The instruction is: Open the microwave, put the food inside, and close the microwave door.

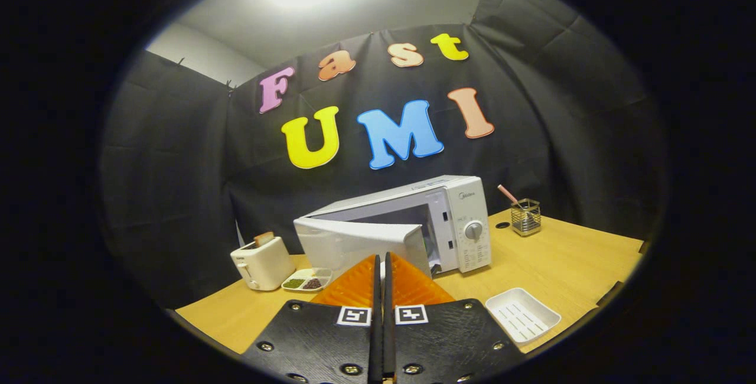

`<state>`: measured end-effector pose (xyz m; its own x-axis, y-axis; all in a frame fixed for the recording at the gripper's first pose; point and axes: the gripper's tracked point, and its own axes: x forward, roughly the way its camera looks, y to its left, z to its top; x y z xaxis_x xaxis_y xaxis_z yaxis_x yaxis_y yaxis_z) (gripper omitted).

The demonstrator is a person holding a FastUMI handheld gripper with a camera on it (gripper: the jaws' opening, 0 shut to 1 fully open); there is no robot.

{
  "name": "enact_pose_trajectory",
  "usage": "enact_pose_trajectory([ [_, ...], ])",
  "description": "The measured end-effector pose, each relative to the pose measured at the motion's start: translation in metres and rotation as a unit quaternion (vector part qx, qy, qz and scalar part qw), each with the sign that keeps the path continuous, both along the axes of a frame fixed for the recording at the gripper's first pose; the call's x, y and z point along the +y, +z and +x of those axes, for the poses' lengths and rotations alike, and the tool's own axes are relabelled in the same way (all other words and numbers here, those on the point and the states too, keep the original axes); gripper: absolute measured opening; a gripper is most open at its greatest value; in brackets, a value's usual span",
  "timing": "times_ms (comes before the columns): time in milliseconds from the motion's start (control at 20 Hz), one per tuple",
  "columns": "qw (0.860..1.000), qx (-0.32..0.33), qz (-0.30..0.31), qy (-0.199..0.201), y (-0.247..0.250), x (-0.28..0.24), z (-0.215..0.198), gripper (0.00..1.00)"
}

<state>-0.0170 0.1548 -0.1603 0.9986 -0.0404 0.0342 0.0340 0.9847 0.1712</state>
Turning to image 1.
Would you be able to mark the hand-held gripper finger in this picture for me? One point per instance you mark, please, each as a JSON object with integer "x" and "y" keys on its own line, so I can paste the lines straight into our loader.
{"x": 375, "y": 348}
{"x": 389, "y": 348}

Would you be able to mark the white microwave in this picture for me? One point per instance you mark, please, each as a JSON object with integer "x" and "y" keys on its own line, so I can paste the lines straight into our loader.
{"x": 466, "y": 201}

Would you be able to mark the white divided bean dish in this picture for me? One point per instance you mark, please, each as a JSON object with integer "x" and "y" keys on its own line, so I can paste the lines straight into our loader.
{"x": 323, "y": 273}

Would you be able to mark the white rectangular tray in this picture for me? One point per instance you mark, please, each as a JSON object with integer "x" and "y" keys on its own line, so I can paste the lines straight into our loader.
{"x": 520, "y": 316}

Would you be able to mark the white toaster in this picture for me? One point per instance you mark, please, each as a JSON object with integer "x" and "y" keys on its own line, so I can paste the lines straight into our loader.
{"x": 263, "y": 266}

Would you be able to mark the toast slice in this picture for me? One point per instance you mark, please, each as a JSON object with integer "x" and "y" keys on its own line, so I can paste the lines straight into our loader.
{"x": 264, "y": 238}

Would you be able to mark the metal mesh holder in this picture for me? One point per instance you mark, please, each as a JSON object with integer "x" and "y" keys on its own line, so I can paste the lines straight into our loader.
{"x": 525, "y": 221}

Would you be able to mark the pink striped straw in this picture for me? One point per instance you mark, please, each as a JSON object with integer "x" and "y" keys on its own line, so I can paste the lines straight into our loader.
{"x": 507, "y": 193}

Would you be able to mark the black table clamp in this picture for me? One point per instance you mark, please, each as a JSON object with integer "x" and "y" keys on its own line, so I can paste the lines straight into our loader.
{"x": 644, "y": 246}
{"x": 611, "y": 293}

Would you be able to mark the black backdrop cloth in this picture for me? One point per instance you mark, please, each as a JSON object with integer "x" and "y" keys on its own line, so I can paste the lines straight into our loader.
{"x": 177, "y": 165}

